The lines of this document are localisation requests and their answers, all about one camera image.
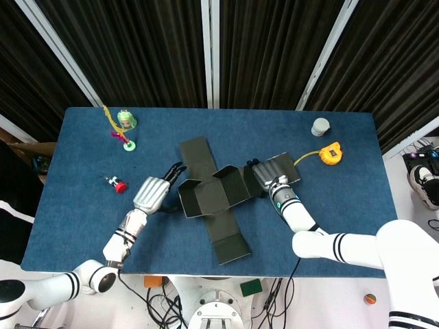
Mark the small orange green ball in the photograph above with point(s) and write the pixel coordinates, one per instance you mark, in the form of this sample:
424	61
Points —
370	299

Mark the black paper box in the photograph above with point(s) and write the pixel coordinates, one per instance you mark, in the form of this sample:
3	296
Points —
209	195

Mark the black pleated curtain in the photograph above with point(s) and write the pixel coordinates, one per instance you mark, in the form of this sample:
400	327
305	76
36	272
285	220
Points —
137	51
394	51
20	68
267	51

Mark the yellow tape measure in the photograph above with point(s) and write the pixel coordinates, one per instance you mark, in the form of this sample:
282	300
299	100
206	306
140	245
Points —
331	154

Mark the orange block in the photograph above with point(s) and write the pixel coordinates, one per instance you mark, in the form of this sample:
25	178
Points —
152	281

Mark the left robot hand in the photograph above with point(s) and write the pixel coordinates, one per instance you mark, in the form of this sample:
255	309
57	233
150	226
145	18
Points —
151	193

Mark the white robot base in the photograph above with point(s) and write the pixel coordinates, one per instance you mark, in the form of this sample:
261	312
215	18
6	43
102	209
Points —
214	308

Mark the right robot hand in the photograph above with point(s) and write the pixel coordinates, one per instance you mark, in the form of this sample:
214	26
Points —
269	174

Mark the green doll head toy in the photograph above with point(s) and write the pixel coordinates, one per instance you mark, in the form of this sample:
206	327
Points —
129	146

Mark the blue table mat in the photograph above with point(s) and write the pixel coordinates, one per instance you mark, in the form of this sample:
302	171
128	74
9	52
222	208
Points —
343	205

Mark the brown cardboard box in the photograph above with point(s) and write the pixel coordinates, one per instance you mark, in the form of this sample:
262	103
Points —
31	149

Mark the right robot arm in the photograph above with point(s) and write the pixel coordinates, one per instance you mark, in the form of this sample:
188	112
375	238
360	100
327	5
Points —
343	246

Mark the white metal frame post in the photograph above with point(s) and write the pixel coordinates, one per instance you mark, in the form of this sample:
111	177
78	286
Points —
411	138
210	51
61	51
326	55
15	129

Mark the white plastic jar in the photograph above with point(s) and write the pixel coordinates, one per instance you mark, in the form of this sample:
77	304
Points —
320	127

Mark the red push button switch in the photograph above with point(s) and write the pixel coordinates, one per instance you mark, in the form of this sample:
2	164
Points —
120	187

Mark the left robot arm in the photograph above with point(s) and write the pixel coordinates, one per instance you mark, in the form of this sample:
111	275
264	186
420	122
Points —
120	240

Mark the green-haired doll head toy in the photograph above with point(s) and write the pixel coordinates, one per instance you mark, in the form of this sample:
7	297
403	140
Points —
126	120

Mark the black and white sneaker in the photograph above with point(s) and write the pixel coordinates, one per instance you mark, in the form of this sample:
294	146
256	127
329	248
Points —
423	185

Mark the black white-striped clothing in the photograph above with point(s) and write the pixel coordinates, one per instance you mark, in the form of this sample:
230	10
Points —
13	233

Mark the green block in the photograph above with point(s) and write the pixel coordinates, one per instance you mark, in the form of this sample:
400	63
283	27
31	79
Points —
251	288

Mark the black electronic device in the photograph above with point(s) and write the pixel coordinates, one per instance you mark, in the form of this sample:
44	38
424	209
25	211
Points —
416	159

